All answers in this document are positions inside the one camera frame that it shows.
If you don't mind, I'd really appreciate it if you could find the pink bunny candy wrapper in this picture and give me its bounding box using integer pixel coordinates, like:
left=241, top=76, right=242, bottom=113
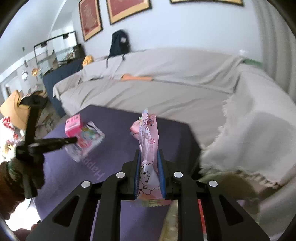
left=130, top=109, right=171, bottom=207

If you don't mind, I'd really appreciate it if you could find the pink tissue pack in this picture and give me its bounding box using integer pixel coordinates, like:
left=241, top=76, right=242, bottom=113
left=65, top=121, right=105, bottom=163

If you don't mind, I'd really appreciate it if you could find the trash bin with bag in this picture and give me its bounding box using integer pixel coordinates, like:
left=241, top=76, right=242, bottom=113
left=159, top=197, right=208, bottom=240

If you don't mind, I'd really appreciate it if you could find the tan bag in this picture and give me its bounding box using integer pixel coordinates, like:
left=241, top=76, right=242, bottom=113
left=0, top=89, right=47, bottom=130

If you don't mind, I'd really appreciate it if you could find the purple table cloth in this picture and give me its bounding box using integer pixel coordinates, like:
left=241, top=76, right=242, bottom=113
left=34, top=105, right=200, bottom=240

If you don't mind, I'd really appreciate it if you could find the pink toy fridge box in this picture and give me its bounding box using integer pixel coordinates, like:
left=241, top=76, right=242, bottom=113
left=65, top=114, right=82, bottom=137

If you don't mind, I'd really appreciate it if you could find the orange back scratcher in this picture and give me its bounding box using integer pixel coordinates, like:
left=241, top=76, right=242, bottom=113
left=120, top=74, right=153, bottom=82

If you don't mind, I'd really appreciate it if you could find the grey covered sofa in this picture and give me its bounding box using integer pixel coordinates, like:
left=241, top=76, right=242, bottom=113
left=53, top=48, right=295, bottom=236

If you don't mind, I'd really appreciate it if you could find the glass fish tank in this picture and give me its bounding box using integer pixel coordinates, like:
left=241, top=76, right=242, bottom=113
left=31, top=31, right=85, bottom=78

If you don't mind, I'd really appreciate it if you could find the yellow plush toy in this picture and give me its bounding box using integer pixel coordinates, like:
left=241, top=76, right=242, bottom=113
left=82, top=55, right=94, bottom=68

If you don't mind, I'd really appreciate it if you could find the dark backpack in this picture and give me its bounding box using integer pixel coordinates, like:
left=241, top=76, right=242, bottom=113
left=106, top=30, right=130, bottom=68

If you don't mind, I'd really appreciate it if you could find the red framed picture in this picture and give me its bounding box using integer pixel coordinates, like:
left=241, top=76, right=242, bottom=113
left=79, top=0, right=103, bottom=42
left=106, top=0, right=152, bottom=25

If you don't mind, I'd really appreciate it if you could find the white curtain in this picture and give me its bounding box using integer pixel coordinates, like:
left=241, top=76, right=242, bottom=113
left=253, top=0, right=295, bottom=100

